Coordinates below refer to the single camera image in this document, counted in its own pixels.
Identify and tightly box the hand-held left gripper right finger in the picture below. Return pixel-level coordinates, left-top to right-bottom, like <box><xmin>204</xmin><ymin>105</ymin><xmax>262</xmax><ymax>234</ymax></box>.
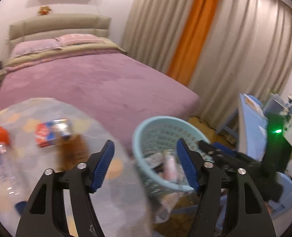
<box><xmin>176</xmin><ymin>138</ymin><xmax>277</xmax><ymax>237</ymax></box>

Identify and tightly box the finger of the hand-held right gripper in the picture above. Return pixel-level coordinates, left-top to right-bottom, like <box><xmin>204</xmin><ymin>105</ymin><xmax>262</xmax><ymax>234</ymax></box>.
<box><xmin>197</xmin><ymin>140</ymin><xmax>238</xmax><ymax>169</ymax></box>
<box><xmin>211</xmin><ymin>142</ymin><xmax>236</xmax><ymax>156</ymax></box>

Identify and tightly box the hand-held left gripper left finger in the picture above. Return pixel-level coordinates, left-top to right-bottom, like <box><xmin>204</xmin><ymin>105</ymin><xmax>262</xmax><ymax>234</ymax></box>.
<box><xmin>15</xmin><ymin>139</ymin><xmax>115</xmax><ymax>237</ymax></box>

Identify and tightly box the pink plastic bottle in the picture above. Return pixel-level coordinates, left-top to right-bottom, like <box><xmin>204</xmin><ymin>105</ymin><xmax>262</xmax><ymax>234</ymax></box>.
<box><xmin>164</xmin><ymin>149</ymin><xmax>180</xmax><ymax>181</ymax></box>

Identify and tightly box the light blue plastic basket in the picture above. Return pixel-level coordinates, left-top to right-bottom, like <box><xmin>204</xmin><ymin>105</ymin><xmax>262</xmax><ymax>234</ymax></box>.
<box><xmin>132</xmin><ymin>116</ymin><xmax>212</xmax><ymax>198</ymax></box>

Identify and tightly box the picture book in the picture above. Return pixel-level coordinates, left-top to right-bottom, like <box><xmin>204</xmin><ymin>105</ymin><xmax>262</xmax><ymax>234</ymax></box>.
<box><xmin>243</xmin><ymin>96</ymin><xmax>265</xmax><ymax>115</ymax></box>

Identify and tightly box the red and blue card box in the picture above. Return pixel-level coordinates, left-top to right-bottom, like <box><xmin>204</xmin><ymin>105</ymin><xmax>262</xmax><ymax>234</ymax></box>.
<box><xmin>35</xmin><ymin>118</ymin><xmax>72</xmax><ymax>149</ymax></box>

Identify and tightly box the round table with patterned tablecloth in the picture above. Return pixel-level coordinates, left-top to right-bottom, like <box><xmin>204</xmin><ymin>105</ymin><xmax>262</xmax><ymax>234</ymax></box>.
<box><xmin>0</xmin><ymin>97</ymin><xmax>154</xmax><ymax>237</ymax></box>

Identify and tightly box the purple bedspread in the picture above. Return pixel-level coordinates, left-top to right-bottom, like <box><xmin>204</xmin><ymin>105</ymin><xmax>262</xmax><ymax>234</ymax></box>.
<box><xmin>0</xmin><ymin>52</ymin><xmax>202</xmax><ymax>156</ymax></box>

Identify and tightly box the beige curtain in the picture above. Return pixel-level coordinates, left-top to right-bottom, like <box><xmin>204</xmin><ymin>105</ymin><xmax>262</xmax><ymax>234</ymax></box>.
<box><xmin>121</xmin><ymin>0</ymin><xmax>203</xmax><ymax>76</ymax></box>
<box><xmin>188</xmin><ymin>0</ymin><xmax>292</xmax><ymax>131</ymax></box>

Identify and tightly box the clear plastic bottle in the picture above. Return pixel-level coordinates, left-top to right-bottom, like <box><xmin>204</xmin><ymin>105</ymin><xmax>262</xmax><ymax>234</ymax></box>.
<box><xmin>0</xmin><ymin>142</ymin><xmax>29</xmax><ymax>214</ymax></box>

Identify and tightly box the olive folded quilt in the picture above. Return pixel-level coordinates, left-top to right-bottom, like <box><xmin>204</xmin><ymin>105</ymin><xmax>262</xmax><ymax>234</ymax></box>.
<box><xmin>6</xmin><ymin>38</ymin><xmax>128</xmax><ymax>66</ymax></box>

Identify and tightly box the orange curtain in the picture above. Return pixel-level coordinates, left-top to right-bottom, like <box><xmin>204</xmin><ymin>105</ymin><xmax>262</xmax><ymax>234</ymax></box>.
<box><xmin>166</xmin><ymin>0</ymin><xmax>223</xmax><ymax>86</ymax></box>

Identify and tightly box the pink pillow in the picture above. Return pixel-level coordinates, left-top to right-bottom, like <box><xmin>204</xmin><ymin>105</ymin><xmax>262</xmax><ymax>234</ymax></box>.
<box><xmin>55</xmin><ymin>34</ymin><xmax>99</xmax><ymax>46</ymax></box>

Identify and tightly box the purple pillow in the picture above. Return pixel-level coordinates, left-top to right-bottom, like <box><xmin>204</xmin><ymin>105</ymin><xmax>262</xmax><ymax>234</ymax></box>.
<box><xmin>10</xmin><ymin>39</ymin><xmax>62</xmax><ymax>58</ymax></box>

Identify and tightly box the bed with beige headboard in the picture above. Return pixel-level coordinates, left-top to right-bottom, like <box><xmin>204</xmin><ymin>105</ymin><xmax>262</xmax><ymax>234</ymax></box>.
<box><xmin>0</xmin><ymin>13</ymin><xmax>202</xmax><ymax>158</ymax></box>

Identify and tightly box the brown plush toy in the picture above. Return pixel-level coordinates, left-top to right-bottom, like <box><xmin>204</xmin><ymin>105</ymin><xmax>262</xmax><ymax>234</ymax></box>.
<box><xmin>37</xmin><ymin>6</ymin><xmax>52</xmax><ymax>16</ymax></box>

